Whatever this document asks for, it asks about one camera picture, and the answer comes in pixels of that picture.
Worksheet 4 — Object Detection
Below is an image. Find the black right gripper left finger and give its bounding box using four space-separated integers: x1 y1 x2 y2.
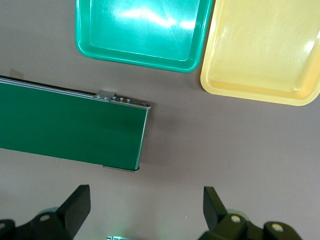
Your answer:
0 184 91 240

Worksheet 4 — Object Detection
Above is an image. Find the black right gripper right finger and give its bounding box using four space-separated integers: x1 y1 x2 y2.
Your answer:
199 186 301 240

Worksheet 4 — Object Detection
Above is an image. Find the yellow plastic tray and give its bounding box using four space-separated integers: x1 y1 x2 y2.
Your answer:
199 0 320 107

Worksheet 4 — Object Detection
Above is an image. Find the green plastic tray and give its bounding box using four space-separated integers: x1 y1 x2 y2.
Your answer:
75 0 215 74

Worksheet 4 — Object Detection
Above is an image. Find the green conveyor belt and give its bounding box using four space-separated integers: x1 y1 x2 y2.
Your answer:
0 74 153 173

